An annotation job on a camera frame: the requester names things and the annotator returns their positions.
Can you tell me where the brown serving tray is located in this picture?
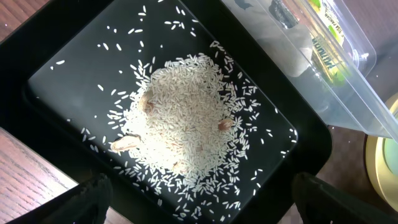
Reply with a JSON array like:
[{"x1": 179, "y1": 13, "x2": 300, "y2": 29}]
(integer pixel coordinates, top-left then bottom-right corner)
[{"x1": 279, "y1": 126, "x2": 398, "y2": 224}]

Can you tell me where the pile of rice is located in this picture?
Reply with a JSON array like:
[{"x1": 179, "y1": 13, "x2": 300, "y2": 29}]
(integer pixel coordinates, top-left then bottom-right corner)
[{"x1": 49, "y1": 0, "x2": 298, "y2": 223}]

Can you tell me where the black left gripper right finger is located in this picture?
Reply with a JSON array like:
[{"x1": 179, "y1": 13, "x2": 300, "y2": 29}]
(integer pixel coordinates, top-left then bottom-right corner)
[{"x1": 292, "y1": 172, "x2": 397, "y2": 224}]

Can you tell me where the yellow plate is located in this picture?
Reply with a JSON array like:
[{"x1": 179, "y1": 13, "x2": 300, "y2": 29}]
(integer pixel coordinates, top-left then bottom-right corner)
[{"x1": 365, "y1": 93, "x2": 398, "y2": 212}]

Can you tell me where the clear plastic waste bin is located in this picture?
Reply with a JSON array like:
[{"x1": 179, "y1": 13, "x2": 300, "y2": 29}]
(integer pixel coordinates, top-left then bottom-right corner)
[{"x1": 226, "y1": 0, "x2": 397, "y2": 139}]

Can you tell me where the black plastic tray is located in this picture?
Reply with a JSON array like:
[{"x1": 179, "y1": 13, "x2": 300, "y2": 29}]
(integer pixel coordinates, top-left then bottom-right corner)
[{"x1": 1, "y1": 1, "x2": 332, "y2": 223}]

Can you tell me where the green yellow snack wrapper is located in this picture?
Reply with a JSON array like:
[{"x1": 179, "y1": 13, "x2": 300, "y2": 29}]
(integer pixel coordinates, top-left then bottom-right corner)
[{"x1": 307, "y1": 0, "x2": 346, "y2": 86}]

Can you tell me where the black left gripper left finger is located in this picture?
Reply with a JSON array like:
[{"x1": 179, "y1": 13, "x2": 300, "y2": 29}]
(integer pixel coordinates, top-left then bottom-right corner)
[{"x1": 8, "y1": 174, "x2": 113, "y2": 224}]

